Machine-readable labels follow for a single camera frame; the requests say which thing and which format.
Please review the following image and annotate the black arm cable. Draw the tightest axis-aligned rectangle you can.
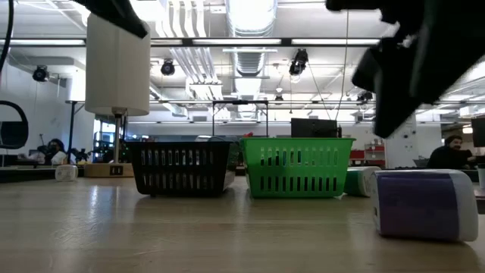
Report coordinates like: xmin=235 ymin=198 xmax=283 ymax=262
xmin=0 ymin=0 xmax=15 ymax=75

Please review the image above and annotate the teal white wall charger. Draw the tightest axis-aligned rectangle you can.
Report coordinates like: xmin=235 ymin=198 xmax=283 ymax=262
xmin=343 ymin=165 xmax=382 ymax=198

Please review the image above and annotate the black metal rack frame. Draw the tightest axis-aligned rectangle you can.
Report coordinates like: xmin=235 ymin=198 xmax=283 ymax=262
xmin=211 ymin=99 xmax=270 ymax=137

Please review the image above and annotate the green plastic basket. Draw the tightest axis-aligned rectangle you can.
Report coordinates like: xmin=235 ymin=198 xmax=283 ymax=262
xmin=239 ymin=136 xmax=356 ymax=199

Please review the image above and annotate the black computer monitor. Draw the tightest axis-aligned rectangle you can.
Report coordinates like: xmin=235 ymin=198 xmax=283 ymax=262
xmin=290 ymin=118 xmax=339 ymax=139
xmin=471 ymin=116 xmax=485 ymax=149

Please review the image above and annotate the black plastic basket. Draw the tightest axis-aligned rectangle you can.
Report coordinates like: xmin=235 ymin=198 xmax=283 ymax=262
xmin=126 ymin=140 xmax=236 ymax=199

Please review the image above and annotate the purple white wall charger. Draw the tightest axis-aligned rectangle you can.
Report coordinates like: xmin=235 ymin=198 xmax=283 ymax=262
xmin=370 ymin=168 xmax=480 ymax=243

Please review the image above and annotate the white shade wooden table lamp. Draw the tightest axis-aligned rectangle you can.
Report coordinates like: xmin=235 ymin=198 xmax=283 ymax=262
xmin=83 ymin=13 xmax=152 ymax=178

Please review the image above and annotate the person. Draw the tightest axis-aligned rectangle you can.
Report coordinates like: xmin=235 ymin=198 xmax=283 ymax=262
xmin=426 ymin=134 xmax=478 ymax=171
xmin=37 ymin=138 xmax=71 ymax=167

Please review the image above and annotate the black ceiling spotlight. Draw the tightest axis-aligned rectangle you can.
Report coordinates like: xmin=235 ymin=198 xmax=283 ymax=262
xmin=160 ymin=58 xmax=177 ymax=77
xmin=32 ymin=64 xmax=50 ymax=83
xmin=288 ymin=48 xmax=310 ymax=77

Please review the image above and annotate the silver ventilation duct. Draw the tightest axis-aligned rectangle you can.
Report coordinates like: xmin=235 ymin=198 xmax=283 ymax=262
xmin=225 ymin=0 xmax=280 ymax=118

